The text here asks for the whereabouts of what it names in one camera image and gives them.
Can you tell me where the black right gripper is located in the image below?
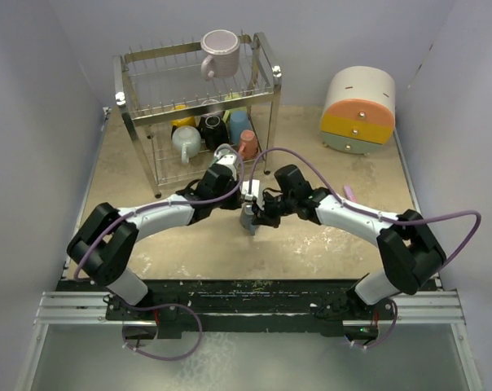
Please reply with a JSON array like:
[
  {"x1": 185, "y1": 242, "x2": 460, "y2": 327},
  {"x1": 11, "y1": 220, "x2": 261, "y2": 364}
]
[{"x1": 252, "y1": 191, "x2": 297, "y2": 229}]

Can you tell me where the grey mug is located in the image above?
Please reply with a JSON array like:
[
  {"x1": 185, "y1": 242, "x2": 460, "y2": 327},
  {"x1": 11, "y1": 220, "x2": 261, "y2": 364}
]
[{"x1": 239, "y1": 204, "x2": 258, "y2": 236}]

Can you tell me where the terracotta mug white inside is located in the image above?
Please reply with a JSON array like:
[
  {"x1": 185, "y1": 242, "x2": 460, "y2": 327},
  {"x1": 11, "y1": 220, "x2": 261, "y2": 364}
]
[{"x1": 238, "y1": 130, "x2": 258, "y2": 160}]

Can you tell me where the black mug cream inside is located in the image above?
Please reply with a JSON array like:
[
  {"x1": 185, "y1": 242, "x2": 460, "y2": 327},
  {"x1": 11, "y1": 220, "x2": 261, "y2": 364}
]
[{"x1": 200, "y1": 115, "x2": 230, "y2": 151}]

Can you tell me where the blue cup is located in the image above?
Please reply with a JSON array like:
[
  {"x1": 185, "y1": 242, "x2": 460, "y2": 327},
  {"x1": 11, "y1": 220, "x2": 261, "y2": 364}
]
[{"x1": 229, "y1": 110, "x2": 251, "y2": 145}]

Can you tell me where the yellow mug black handle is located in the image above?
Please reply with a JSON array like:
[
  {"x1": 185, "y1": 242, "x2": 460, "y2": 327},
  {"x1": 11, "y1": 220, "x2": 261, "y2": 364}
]
[{"x1": 170, "y1": 103, "x2": 197, "y2": 128}]

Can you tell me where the lilac mug black handle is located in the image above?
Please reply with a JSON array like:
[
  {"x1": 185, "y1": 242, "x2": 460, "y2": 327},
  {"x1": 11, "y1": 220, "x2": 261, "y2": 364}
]
[{"x1": 202, "y1": 99, "x2": 220, "y2": 106}]

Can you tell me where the light green mug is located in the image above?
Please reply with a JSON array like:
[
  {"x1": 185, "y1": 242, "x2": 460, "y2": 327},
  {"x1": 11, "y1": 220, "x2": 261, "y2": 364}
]
[{"x1": 223, "y1": 91, "x2": 244, "y2": 123}]

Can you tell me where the teal cup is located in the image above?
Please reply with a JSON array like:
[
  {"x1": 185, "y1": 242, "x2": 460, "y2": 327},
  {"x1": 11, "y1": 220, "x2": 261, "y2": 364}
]
[{"x1": 213, "y1": 143, "x2": 232, "y2": 160}]

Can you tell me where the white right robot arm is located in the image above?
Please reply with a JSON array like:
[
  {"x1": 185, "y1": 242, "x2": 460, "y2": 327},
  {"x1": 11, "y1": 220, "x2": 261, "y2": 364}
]
[{"x1": 253, "y1": 165, "x2": 446, "y2": 319}]

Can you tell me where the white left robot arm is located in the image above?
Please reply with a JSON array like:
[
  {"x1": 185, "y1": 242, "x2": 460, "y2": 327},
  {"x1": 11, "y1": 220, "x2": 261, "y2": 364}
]
[{"x1": 66, "y1": 163, "x2": 240, "y2": 319}]

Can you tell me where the steel two-tier dish rack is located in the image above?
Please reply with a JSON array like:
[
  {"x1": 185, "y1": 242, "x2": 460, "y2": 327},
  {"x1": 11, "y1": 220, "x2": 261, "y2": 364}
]
[{"x1": 112, "y1": 32, "x2": 282, "y2": 198}]

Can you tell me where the pink marker pen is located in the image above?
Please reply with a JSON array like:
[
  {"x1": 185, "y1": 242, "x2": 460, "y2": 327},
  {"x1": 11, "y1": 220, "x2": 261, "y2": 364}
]
[{"x1": 343, "y1": 185, "x2": 357, "y2": 202}]

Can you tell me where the round cream drawer cabinet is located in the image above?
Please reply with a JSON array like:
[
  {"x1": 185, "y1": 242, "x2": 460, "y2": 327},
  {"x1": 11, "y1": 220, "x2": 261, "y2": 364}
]
[{"x1": 319, "y1": 66, "x2": 396, "y2": 155}]

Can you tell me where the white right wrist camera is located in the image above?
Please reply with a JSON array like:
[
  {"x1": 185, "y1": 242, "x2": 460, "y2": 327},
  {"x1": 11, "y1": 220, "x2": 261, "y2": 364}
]
[{"x1": 240, "y1": 179, "x2": 264, "y2": 209}]

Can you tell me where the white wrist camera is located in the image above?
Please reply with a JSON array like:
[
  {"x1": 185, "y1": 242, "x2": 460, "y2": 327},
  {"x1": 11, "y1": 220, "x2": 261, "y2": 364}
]
[
  {"x1": 240, "y1": 179, "x2": 264, "y2": 209},
  {"x1": 213, "y1": 147, "x2": 237, "y2": 165}
]

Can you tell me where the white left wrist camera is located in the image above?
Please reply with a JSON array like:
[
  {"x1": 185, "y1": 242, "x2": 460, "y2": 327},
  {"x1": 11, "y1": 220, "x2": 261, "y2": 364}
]
[{"x1": 213, "y1": 147, "x2": 237, "y2": 165}]

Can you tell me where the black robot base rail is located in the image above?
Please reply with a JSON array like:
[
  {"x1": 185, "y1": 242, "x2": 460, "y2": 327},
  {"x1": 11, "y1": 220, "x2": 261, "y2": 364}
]
[{"x1": 57, "y1": 279, "x2": 397, "y2": 340}]

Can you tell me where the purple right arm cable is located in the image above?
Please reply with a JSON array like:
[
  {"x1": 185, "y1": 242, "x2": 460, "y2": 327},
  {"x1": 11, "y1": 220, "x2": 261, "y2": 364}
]
[{"x1": 248, "y1": 147, "x2": 482, "y2": 350}]

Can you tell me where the aluminium frame rail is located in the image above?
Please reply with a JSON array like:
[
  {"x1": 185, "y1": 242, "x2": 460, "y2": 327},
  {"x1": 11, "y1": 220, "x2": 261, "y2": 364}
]
[{"x1": 34, "y1": 292, "x2": 122, "y2": 325}]

